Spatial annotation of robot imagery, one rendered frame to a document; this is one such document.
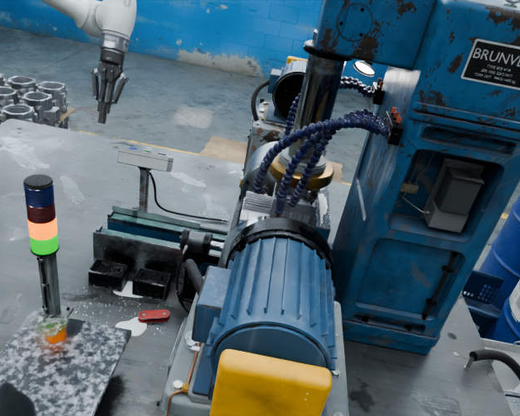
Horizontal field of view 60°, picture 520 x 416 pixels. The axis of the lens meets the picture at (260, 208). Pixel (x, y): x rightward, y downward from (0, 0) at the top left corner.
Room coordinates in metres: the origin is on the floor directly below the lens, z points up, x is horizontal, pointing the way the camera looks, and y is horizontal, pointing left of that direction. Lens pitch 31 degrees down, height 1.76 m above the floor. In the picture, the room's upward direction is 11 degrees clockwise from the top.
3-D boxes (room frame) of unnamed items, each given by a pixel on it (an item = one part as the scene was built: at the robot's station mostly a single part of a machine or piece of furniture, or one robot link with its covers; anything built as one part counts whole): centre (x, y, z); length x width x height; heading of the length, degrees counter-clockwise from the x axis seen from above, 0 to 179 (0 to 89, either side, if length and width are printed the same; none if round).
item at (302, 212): (1.13, -0.09, 1.11); 0.12 x 0.11 x 0.07; 90
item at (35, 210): (0.84, 0.49, 1.14); 0.06 x 0.06 x 0.04
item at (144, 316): (0.90, 0.23, 0.81); 0.09 x 0.03 x 0.02; 110
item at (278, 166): (1.13, -0.09, 1.34); 0.18 x 0.18 x 0.48
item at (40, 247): (0.84, 0.49, 1.05); 0.06 x 0.06 x 0.04
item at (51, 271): (0.84, 0.49, 1.01); 0.08 x 0.08 x 0.42; 0
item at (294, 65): (1.77, -0.02, 1.16); 0.33 x 0.26 x 0.42; 0
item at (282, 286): (0.50, -0.02, 1.16); 0.33 x 0.26 x 0.42; 0
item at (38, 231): (0.84, 0.49, 1.10); 0.06 x 0.06 x 0.04
